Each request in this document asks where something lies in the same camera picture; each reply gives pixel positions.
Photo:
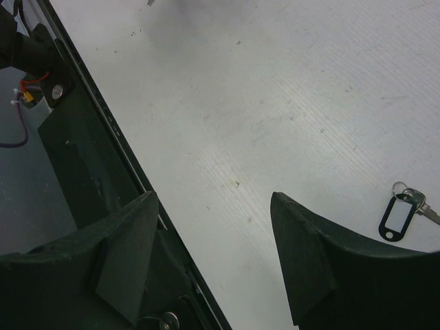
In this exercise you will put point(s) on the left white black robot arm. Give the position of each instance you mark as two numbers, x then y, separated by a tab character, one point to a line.
20	49

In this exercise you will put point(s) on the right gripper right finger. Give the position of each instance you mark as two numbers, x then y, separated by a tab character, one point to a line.
336	278

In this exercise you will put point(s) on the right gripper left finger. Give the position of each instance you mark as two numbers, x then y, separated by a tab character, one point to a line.
93	278

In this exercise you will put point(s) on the key with black tag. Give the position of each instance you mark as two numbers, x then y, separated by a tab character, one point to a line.
405	203

